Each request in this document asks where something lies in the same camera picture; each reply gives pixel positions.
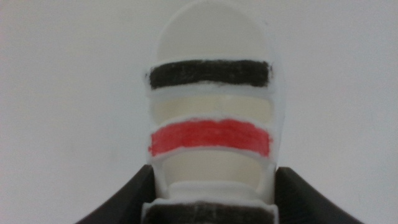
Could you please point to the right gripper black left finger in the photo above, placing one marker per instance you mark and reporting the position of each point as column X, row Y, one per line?
column 130, row 202

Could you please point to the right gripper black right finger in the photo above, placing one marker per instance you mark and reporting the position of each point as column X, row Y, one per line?
column 298, row 202

